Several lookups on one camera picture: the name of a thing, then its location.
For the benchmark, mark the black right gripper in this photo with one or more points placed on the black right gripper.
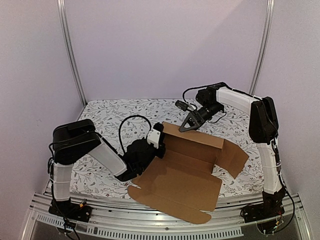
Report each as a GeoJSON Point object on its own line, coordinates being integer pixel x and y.
{"type": "Point", "coordinates": [196, 116]}

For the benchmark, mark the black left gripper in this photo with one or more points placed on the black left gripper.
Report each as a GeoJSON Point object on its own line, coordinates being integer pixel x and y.
{"type": "Point", "coordinates": [162, 148]}

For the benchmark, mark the brown cardboard box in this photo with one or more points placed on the brown cardboard box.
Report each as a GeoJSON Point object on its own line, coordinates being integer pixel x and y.
{"type": "Point", "coordinates": [182, 184]}

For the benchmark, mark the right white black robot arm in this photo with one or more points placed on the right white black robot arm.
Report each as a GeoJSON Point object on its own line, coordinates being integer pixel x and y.
{"type": "Point", "coordinates": [262, 130]}

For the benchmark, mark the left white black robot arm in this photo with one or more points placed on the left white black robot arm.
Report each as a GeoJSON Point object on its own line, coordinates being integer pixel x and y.
{"type": "Point", "coordinates": [74, 140]}

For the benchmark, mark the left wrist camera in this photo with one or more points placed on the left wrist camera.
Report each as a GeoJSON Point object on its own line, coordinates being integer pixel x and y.
{"type": "Point", "coordinates": [155, 134]}

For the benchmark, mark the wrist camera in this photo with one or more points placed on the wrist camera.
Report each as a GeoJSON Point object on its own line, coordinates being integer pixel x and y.
{"type": "Point", "coordinates": [184, 106]}
{"type": "Point", "coordinates": [155, 134]}

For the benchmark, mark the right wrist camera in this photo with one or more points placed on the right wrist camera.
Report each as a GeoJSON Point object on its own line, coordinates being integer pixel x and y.
{"type": "Point", "coordinates": [184, 106]}

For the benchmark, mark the aluminium front rail frame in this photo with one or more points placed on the aluminium front rail frame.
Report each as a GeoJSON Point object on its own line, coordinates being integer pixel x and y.
{"type": "Point", "coordinates": [125, 219]}

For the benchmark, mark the right aluminium corner post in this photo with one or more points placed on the right aluminium corner post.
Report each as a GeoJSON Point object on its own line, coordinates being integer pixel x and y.
{"type": "Point", "coordinates": [263, 45]}

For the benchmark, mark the aluminium corner post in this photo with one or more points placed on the aluminium corner post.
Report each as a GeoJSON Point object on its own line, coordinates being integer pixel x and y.
{"type": "Point", "coordinates": [61, 7]}
{"type": "Point", "coordinates": [263, 45]}

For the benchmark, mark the left aluminium corner post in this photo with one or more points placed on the left aluminium corner post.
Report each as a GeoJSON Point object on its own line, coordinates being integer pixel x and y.
{"type": "Point", "coordinates": [61, 7]}

